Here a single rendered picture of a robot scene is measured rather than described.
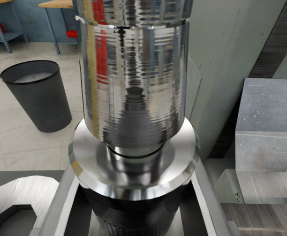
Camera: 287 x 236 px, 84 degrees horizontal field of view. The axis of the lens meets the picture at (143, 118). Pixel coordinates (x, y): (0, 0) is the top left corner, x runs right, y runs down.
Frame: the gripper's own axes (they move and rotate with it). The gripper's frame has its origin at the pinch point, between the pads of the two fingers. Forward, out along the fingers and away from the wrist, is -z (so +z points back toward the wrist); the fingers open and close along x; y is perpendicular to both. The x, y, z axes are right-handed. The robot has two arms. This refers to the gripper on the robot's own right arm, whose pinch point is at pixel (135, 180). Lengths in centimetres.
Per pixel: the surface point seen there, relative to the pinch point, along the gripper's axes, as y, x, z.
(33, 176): 7.3, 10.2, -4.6
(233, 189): 35.7, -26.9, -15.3
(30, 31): 95, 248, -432
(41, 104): 82, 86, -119
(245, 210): 27.3, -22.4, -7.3
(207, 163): 48, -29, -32
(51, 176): 8.6, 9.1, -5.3
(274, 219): 27.3, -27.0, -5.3
